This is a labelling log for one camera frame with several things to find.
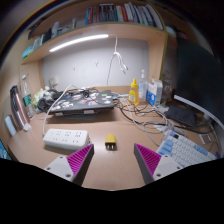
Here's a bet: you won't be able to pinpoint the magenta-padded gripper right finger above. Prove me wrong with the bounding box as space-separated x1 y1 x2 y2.
133 142 184 186

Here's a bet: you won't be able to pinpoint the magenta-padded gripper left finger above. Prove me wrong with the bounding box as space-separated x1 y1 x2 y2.
43 143 96 187

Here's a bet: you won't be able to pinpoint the yellow charger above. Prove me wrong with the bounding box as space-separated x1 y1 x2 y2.
104 133 118 151

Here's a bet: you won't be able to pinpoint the white and blue keyboard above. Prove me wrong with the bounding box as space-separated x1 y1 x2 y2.
155 130 218 168

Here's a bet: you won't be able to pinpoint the white power strip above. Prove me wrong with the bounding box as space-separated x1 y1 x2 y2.
42 128 92 152

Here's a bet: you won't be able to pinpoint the flat black device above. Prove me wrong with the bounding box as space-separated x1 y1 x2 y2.
164 105 198 128

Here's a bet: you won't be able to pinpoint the small white block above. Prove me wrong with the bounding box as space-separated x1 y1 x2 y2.
22 123 33 133

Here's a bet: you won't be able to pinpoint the black headphones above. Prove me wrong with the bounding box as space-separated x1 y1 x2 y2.
36 89 64 113

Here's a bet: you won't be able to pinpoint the white cylindrical case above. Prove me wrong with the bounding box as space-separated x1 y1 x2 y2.
4 114 18 137

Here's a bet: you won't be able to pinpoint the black laptop with stickers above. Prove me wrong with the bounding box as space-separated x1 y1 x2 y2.
49 89 116 117

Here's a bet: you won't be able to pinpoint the pink metallic thermos flask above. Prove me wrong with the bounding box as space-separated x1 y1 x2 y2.
9 84 31 131

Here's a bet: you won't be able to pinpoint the blue and white box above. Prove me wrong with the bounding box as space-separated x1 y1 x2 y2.
145 77 164 108

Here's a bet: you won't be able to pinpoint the white and green plush toy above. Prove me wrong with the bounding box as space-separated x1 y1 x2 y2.
32 87 51 106

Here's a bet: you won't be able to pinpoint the yellow squeeze bottle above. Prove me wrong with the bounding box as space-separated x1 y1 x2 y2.
127 78 140 107

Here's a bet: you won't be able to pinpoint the clear pump bottle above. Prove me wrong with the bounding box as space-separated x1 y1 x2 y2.
138 69 149 101

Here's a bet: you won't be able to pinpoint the black monitor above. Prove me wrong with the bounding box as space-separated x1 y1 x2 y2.
173 36 224 129

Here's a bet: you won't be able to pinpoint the white led light bar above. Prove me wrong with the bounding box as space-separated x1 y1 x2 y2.
48 33 110 53

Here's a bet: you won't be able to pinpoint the wooden shelf with books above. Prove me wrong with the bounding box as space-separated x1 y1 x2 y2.
21 1 178 66

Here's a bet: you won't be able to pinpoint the tangled desk cables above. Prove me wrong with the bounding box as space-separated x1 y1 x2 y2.
114 94 188 148

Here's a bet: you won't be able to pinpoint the white power strip cable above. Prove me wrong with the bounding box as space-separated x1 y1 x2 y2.
41 83 78 137

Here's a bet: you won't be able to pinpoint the white wall socket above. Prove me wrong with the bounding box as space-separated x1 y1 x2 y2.
48 75 58 88

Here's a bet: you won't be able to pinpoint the hanging white cable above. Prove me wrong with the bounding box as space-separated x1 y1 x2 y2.
106 34 129 87

